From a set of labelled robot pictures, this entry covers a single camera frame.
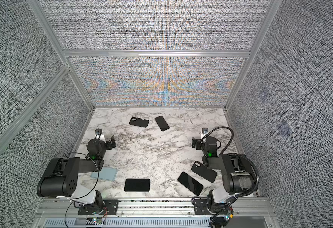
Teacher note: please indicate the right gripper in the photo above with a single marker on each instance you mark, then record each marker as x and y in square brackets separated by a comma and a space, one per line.
[198, 143]

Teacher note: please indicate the black phone case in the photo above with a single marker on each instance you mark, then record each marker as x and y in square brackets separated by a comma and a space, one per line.
[199, 169]
[139, 122]

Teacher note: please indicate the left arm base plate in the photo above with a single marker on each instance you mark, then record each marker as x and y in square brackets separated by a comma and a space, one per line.
[109, 207]

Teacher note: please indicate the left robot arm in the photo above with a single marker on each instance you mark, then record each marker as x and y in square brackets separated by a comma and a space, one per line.
[60, 179]

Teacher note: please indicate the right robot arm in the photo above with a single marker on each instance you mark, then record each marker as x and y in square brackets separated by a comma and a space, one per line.
[240, 177]

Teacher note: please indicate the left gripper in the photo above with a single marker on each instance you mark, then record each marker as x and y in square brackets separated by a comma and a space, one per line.
[108, 144]

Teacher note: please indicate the aluminium frame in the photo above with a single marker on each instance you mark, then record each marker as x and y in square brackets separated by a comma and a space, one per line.
[69, 67]

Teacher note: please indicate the aluminium front rail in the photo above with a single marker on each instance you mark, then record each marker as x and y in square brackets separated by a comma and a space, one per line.
[157, 213]

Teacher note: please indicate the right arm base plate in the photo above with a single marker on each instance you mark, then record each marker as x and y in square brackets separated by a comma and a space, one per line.
[202, 205]

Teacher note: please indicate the light blue phone case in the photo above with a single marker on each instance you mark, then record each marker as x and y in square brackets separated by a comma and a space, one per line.
[106, 173]

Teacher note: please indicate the black smartphone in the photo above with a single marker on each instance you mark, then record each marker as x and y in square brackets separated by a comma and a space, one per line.
[161, 122]
[137, 185]
[190, 183]

